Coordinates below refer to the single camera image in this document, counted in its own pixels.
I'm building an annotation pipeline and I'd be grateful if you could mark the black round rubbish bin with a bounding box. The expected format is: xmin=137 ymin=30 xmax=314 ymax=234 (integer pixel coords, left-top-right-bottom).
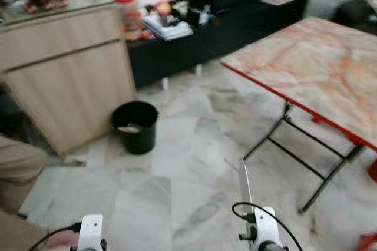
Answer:
xmin=111 ymin=101 xmax=159 ymax=156

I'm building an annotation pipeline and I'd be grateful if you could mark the pale trash piece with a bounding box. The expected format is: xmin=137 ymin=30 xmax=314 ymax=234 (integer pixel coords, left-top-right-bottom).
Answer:
xmin=117 ymin=123 xmax=143 ymax=134

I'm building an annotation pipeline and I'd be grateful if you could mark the red plastic stool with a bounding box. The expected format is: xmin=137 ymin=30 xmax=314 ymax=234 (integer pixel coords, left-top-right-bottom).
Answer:
xmin=357 ymin=233 xmax=377 ymax=251
xmin=367 ymin=160 xmax=377 ymax=183

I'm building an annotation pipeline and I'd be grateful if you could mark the marble-top folding table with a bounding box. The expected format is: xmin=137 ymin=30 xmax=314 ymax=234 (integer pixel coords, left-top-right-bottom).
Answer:
xmin=220 ymin=16 xmax=377 ymax=214

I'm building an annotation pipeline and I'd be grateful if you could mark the dark brown sofa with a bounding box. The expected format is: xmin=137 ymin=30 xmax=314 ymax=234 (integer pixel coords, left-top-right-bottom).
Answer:
xmin=331 ymin=0 xmax=377 ymax=35

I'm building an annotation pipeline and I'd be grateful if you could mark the black low tv console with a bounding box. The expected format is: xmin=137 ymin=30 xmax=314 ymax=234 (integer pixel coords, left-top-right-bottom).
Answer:
xmin=127 ymin=0 xmax=310 ymax=91

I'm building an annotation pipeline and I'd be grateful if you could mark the small white toy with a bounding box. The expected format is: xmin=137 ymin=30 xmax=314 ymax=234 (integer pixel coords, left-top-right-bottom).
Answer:
xmin=197 ymin=5 xmax=214 ymax=27

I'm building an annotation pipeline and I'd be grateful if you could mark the stack of white books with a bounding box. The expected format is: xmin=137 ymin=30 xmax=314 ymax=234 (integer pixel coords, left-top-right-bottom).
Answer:
xmin=141 ymin=15 xmax=194 ymax=41

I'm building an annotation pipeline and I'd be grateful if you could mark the orange toy figure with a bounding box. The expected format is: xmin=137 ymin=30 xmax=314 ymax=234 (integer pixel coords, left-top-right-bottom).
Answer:
xmin=154 ymin=1 xmax=173 ymax=21

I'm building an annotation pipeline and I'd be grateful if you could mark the large red-lid plastic jar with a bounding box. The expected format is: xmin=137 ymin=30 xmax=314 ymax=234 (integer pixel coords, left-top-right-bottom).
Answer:
xmin=114 ymin=0 xmax=143 ymax=35

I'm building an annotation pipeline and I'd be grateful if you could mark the light wood cabinet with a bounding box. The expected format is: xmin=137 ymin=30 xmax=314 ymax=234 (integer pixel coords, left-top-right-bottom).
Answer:
xmin=0 ymin=1 xmax=137 ymax=158

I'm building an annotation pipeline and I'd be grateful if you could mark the person leg in beige trousers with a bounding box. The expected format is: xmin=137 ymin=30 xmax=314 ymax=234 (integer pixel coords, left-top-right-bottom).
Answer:
xmin=0 ymin=135 xmax=49 ymax=251

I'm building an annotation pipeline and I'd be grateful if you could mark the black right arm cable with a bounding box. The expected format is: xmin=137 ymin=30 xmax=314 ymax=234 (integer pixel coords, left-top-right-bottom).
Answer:
xmin=232 ymin=202 xmax=303 ymax=251

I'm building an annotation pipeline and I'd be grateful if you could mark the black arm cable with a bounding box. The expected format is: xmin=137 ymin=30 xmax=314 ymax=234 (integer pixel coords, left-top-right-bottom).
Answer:
xmin=28 ymin=223 xmax=81 ymax=251
xmin=232 ymin=202 xmax=303 ymax=251

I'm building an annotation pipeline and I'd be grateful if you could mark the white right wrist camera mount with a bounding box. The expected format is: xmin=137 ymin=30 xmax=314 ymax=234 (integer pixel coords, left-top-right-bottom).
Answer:
xmin=239 ymin=206 xmax=285 ymax=251

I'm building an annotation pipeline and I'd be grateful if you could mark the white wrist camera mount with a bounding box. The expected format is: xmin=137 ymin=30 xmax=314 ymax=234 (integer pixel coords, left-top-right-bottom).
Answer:
xmin=78 ymin=214 xmax=105 ymax=251
xmin=239 ymin=206 xmax=285 ymax=251

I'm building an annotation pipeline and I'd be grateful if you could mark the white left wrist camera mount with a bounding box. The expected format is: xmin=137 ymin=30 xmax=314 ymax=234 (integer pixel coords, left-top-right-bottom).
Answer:
xmin=78 ymin=214 xmax=105 ymax=251

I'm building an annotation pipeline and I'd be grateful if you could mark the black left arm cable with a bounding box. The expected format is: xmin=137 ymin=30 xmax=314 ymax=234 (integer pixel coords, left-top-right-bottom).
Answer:
xmin=28 ymin=223 xmax=81 ymax=251

